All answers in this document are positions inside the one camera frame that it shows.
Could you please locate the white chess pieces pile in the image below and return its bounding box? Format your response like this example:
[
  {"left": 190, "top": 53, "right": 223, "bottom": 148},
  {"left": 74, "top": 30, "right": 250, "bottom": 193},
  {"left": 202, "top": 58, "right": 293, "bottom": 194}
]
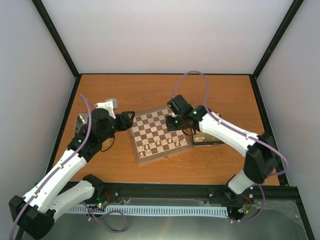
[{"left": 193, "top": 133, "right": 206, "bottom": 143}]

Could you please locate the silver metal tin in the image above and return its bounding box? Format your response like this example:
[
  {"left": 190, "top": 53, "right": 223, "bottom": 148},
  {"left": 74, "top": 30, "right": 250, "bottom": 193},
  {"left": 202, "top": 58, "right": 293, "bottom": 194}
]
[{"left": 73, "top": 113, "right": 89, "bottom": 137}]

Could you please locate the left controller board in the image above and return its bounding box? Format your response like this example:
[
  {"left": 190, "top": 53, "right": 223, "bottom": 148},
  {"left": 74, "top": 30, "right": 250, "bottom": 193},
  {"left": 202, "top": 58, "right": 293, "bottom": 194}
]
[{"left": 89, "top": 192, "right": 111, "bottom": 213}]

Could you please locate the gold metal tin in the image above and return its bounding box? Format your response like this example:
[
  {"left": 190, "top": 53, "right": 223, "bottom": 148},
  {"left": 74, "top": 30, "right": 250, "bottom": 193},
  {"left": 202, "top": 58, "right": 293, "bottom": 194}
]
[{"left": 190, "top": 129, "right": 225, "bottom": 147}]

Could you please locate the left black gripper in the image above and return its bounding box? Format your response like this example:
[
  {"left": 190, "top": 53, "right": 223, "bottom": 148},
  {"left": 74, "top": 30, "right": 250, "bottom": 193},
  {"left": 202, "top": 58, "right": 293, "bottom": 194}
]
[{"left": 100, "top": 111, "right": 136, "bottom": 142}]

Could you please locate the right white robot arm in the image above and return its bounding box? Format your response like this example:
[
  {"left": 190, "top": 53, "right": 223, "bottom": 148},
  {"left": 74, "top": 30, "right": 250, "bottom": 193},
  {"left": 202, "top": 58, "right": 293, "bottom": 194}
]
[{"left": 166, "top": 94, "right": 278, "bottom": 198}]

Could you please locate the light blue cable duct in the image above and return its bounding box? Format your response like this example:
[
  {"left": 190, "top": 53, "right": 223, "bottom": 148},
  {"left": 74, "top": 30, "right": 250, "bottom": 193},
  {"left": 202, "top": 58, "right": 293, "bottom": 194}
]
[{"left": 67, "top": 204, "right": 230, "bottom": 218}]

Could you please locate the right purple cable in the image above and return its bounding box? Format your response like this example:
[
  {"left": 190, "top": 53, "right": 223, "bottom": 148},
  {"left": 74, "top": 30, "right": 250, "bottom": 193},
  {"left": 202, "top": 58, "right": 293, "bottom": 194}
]
[{"left": 171, "top": 71, "right": 290, "bottom": 224}]

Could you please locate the black aluminium frame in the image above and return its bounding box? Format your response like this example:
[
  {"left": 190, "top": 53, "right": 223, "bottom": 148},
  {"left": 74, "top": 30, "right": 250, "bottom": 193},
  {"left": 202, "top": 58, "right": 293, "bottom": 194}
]
[{"left": 14, "top": 0, "right": 317, "bottom": 240}]

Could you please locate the wooden chess board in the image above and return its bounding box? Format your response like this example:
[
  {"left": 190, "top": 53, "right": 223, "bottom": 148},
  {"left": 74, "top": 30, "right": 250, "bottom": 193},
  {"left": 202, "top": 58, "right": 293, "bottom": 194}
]
[{"left": 129, "top": 106, "right": 193, "bottom": 164}]

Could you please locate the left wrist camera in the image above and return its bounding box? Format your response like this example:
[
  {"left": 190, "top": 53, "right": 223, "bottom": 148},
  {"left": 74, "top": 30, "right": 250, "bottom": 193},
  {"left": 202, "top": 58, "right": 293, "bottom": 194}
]
[{"left": 94, "top": 98, "right": 118, "bottom": 119}]

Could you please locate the white rook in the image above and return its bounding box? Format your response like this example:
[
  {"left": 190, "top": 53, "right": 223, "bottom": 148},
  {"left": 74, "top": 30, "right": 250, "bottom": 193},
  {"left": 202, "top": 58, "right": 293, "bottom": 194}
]
[{"left": 181, "top": 139, "right": 187, "bottom": 146}]

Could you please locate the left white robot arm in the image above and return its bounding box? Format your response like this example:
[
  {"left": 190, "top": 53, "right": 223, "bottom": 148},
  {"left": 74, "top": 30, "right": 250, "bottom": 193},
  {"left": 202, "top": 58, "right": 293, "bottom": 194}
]
[{"left": 9, "top": 108, "right": 135, "bottom": 240}]

